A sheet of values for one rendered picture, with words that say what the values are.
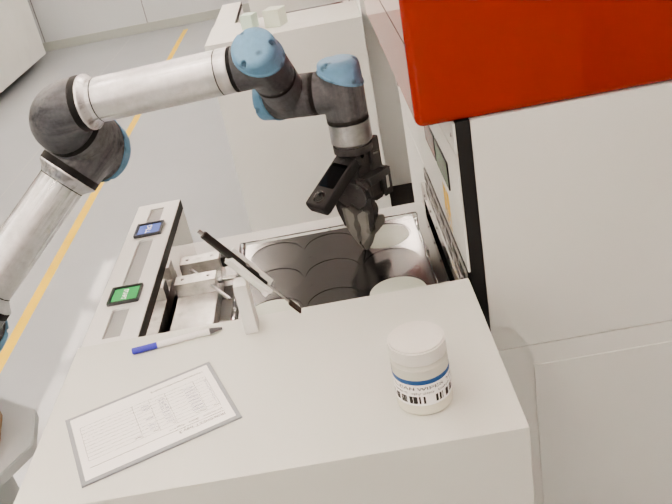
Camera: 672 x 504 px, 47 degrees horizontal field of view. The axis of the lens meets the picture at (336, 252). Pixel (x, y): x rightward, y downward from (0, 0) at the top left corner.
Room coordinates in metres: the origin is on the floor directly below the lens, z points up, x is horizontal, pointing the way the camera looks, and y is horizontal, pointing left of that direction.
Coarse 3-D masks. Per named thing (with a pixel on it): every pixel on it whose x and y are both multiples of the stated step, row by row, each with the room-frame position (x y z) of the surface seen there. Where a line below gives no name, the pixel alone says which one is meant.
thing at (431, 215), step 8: (424, 184) 1.46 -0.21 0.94; (424, 192) 1.42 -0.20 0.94; (424, 200) 1.45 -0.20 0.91; (432, 200) 1.38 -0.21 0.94; (424, 208) 1.47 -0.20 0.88; (432, 208) 1.34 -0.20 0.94; (432, 216) 1.33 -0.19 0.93; (432, 224) 1.41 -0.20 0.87; (440, 224) 1.27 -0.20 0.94; (432, 232) 1.38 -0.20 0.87; (440, 232) 1.24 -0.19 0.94; (440, 240) 1.25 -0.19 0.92; (448, 240) 1.21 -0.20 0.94; (440, 248) 1.31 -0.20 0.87; (448, 248) 1.18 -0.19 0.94; (440, 256) 1.28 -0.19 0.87; (448, 256) 1.16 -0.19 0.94; (448, 264) 1.24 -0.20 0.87; (456, 264) 1.12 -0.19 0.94; (448, 272) 1.21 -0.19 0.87; (456, 272) 1.09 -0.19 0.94; (448, 280) 1.20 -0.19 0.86
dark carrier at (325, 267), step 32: (384, 224) 1.40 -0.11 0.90; (256, 256) 1.38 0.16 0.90; (288, 256) 1.35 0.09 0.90; (320, 256) 1.32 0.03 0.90; (352, 256) 1.30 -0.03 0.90; (384, 256) 1.27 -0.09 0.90; (416, 256) 1.25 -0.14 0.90; (256, 288) 1.25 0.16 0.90; (288, 288) 1.23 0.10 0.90; (320, 288) 1.20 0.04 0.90; (352, 288) 1.18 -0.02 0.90
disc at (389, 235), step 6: (384, 228) 1.38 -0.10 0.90; (390, 228) 1.38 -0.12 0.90; (396, 228) 1.37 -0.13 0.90; (402, 228) 1.37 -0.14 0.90; (378, 234) 1.36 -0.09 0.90; (384, 234) 1.36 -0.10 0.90; (390, 234) 1.35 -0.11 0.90; (396, 234) 1.35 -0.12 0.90; (402, 234) 1.34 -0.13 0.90; (408, 234) 1.34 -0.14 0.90; (378, 240) 1.34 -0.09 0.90; (384, 240) 1.33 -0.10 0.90; (390, 240) 1.33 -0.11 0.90; (396, 240) 1.32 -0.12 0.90; (402, 240) 1.32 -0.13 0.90; (372, 246) 1.32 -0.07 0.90; (378, 246) 1.31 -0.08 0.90; (384, 246) 1.31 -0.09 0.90; (390, 246) 1.30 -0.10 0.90
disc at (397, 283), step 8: (384, 280) 1.19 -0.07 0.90; (392, 280) 1.18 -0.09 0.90; (400, 280) 1.17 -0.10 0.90; (408, 280) 1.17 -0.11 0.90; (416, 280) 1.16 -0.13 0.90; (376, 288) 1.16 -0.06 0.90; (384, 288) 1.16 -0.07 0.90; (392, 288) 1.15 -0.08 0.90; (400, 288) 1.15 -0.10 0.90; (408, 288) 1.14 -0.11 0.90
